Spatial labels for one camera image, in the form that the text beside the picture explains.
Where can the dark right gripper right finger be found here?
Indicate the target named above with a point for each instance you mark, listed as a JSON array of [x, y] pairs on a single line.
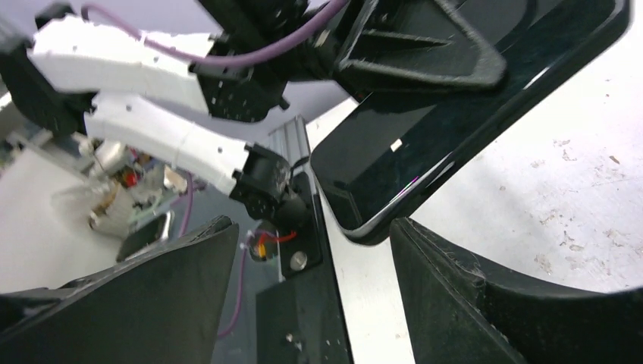
[[463, 308]]

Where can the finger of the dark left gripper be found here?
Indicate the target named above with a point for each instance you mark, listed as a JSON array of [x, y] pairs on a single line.
[[415, 46]]

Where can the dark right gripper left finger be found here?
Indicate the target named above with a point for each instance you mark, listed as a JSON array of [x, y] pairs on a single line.
[[163, 306]]

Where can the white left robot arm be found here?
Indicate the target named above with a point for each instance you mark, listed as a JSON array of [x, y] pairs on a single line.
[[88, 71]]

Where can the aluminium table edge rail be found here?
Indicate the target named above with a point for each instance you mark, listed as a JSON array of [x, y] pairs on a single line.
[[291, 142]]

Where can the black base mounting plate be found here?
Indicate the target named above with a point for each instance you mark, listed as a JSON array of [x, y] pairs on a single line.
[[300, 320]]

